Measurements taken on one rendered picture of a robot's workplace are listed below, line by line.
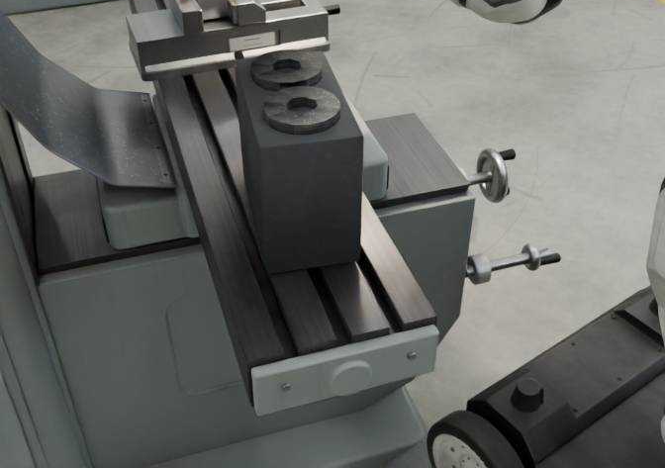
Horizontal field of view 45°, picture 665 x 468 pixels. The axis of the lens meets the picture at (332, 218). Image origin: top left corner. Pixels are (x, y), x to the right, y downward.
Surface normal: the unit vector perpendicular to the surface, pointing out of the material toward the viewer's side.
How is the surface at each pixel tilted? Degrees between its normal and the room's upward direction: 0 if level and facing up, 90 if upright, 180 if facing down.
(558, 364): 0
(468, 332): 0
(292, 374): 90
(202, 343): 90
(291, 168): 90
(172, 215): 90
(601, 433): 0
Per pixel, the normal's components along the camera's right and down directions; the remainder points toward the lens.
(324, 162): 0.22, 0.60
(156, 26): 0.00, -0.79
